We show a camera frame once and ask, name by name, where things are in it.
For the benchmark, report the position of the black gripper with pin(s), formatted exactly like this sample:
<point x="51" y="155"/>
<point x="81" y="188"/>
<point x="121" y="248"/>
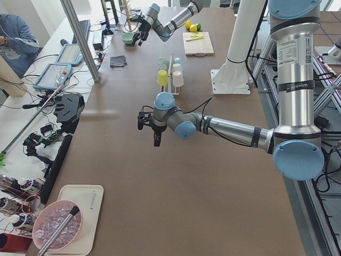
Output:
<point x="141" y="27"/>
<point x="156" y="128"/>

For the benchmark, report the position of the green cup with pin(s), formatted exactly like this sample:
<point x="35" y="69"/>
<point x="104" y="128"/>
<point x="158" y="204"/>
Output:
<point x="163" y="64"/>

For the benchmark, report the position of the pink cup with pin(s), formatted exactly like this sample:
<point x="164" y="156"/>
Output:
<point x="178" y="79"/>

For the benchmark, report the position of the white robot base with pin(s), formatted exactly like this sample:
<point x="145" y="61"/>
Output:
<point x="232" y="77"/>

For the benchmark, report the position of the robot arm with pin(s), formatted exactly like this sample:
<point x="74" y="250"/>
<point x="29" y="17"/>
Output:
<point x="295" y="143"/>
<point x="150" y="20"/>

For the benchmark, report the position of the light blue cup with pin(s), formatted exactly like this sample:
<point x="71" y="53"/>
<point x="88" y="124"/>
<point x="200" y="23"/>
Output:
<point x="177" y="60"/>

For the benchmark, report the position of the yellow cup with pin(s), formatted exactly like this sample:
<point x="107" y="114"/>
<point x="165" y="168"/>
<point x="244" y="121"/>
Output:
<point x="162" y="78"/>

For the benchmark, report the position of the white cup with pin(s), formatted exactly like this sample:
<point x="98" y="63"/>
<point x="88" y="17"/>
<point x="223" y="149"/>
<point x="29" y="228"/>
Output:
<point x="176" y="67"/>

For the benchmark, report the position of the green bowl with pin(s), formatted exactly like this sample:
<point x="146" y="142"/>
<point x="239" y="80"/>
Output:
<point x="127" y="38"/>

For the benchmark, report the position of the wooden mug tree stand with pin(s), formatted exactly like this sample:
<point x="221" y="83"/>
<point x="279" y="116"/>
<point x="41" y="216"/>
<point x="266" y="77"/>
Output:
<point x="126" y="16"/>

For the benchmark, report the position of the grey folded cloth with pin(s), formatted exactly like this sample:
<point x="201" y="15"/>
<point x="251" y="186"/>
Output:
<point x="117" y="61"/>

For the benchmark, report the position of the yellow lemon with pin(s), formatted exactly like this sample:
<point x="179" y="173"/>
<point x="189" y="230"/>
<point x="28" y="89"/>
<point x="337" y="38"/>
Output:
<point x="193" y="28"/>
<point x="188" y="24"/>

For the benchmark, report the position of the yellow plastic knife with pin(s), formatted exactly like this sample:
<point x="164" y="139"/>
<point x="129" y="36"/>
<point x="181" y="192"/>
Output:
<point x="193" y="39"/>

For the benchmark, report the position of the black keyboard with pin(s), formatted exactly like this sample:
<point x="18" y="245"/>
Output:
<point x="85" y="28"/>

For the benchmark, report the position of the wooden cutting board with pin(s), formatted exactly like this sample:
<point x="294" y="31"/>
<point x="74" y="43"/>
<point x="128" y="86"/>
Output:
<point x="198" y="47"/>

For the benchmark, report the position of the blue teach pendant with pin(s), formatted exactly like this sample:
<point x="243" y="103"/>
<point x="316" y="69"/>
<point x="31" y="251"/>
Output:
<point x="53" y="75"/>
<point x="70" y="54"/>

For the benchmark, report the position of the metal reacher grabber pole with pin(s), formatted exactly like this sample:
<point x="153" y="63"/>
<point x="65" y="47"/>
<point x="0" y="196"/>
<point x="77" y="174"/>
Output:
<point x="6" y="149"/>

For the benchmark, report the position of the person in blue hoodie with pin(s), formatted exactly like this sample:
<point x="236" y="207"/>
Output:
<point x="19" y="47"/>

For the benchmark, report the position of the pink bowl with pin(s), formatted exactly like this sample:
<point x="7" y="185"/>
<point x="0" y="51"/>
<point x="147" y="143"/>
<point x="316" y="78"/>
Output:
<point x="48" y="221"/>

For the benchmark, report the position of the metal tongs in bowl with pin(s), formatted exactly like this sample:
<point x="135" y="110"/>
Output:
<point x="58" y="231"/>

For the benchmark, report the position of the red can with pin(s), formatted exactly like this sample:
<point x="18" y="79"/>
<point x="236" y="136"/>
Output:
<point x="14" y="244"/>

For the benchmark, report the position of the white wire cup holder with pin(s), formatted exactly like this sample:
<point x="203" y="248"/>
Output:
<point x="170" y="87"/>

